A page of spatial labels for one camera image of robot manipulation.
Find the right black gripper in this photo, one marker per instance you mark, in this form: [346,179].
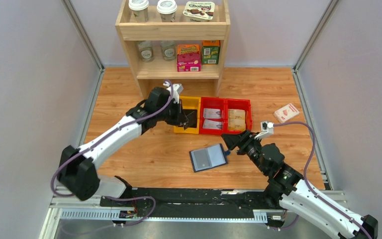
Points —
[233,141]

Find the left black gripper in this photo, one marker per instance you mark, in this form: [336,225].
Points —
[180,118]

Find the yellow plastic bin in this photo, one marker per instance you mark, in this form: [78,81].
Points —
[189,103]

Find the blue leather card holder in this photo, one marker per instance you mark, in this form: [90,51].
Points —
[208,157]

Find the red double plastic bin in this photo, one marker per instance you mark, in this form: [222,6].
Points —
[224,104]

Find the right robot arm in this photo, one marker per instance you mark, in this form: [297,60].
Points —
[288,189]

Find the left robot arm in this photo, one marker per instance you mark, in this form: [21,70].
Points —
[78,166]

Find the black credit card stack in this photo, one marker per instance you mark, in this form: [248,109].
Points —
[191,115]

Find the lower silver credit card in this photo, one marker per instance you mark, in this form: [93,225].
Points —
[212,124]

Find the silver credit card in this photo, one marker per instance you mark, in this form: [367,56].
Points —
[209,113]
[212,124]

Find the upper silver credit card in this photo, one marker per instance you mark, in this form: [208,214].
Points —
[209,113]

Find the pink white small box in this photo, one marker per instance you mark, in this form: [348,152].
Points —
[286,113]

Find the orange pink Scrub Mommy box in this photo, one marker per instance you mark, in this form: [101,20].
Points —
[188,58]

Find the right glass jar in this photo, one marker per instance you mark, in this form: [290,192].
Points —
[168,49]

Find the glass jar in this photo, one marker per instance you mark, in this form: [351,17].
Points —
[168,49]
[145,49]

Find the green orange carton box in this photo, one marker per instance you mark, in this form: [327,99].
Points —
[210,50]

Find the left glass jar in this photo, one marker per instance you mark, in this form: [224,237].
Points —
[145,49]

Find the wooden two-tier shelf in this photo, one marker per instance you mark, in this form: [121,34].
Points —
[130,32]

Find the Chobani yogurt cup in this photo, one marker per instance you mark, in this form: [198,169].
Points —
[199,11]

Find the right white-lidded paper cup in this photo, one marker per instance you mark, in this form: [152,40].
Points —
[167,10]

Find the white-lidded paper cup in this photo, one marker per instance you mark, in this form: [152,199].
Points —
[139,9]
[167,10]

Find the left white-lidded paper cup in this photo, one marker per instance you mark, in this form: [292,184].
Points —
[139,9]

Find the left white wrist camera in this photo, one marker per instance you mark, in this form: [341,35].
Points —
[175,90]

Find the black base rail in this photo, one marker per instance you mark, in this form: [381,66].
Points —
[195,203]

